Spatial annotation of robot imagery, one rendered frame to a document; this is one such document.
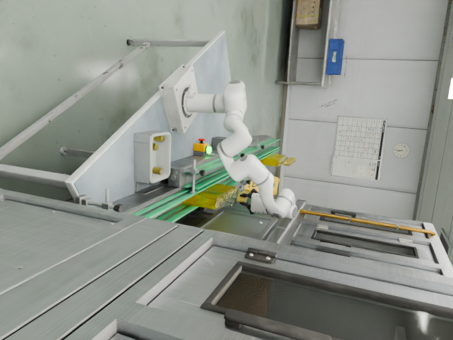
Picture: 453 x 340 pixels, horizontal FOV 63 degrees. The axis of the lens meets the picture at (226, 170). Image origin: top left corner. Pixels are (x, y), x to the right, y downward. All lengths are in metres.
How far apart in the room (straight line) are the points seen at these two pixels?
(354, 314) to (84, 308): 0.41
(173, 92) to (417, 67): 6.19
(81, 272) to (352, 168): 7.17
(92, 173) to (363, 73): 6.54
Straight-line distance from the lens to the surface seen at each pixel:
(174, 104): 1.87
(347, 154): 7.64
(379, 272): 0.78
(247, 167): 1.57
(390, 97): 7.57
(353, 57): 7.61
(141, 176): 1.72
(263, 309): 0.63
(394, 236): 2.15
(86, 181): 1.50
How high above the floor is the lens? 1.72
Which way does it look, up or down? 20 degrees down
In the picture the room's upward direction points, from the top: 98 degrees clockwise
